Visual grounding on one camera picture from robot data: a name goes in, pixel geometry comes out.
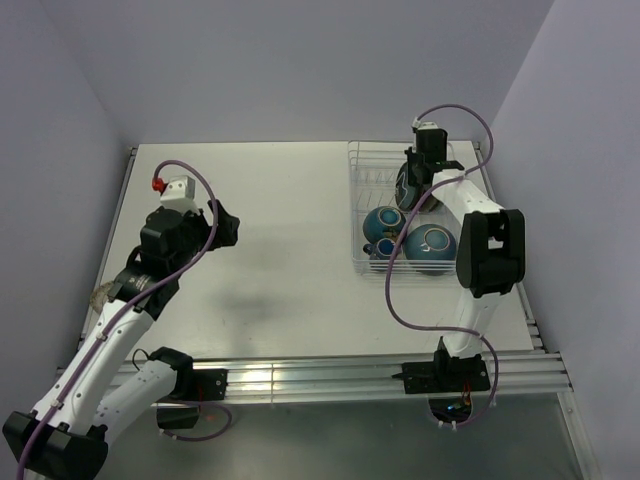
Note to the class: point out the aluminium rail frame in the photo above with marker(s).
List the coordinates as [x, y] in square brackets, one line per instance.
[284, 310]

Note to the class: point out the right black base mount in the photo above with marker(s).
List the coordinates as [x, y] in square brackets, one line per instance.
[427, 377]

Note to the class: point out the teal dark saucer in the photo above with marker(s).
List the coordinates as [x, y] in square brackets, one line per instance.
[407, 196]

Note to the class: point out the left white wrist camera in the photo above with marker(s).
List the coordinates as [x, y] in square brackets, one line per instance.
[177, 194]

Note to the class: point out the white wire dish rack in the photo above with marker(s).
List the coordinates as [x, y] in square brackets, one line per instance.
[374, 167]

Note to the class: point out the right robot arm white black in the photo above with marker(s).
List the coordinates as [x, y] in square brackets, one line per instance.
[490, 256]

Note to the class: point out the beige interior dark bowl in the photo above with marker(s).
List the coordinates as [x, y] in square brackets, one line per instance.
[383, 222]

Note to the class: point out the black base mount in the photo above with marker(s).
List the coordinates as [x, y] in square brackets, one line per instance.
[427, 377]
[184, 410]

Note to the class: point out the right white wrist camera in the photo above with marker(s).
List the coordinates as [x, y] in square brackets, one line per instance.
[419, 124]

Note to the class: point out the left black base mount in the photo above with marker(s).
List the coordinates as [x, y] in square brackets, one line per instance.
[184, 410]

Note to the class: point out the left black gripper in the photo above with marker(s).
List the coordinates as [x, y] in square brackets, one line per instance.
[226, 229]

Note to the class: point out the dark blue mug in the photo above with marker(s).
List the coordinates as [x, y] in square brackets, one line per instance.
[381, 250]

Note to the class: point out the grey round plate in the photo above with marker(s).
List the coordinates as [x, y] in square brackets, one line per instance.
[430, 204]

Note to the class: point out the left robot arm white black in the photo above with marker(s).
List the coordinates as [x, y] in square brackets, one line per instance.
[67, 434]

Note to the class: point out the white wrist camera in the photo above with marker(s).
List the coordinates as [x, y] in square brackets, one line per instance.
[419, 124]
[177, 194]

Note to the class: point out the blue ceramic bowl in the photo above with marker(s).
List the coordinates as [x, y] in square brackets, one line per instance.
[430, 242]

